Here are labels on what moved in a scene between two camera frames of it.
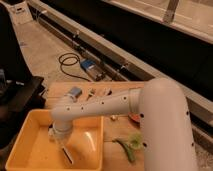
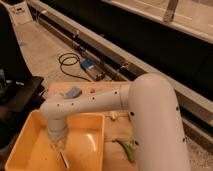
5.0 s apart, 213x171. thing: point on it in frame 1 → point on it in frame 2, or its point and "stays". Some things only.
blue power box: [93, 69] stays
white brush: [67, 154] → [65, 162]
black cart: [19, 91] stays
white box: [20, 13] stays
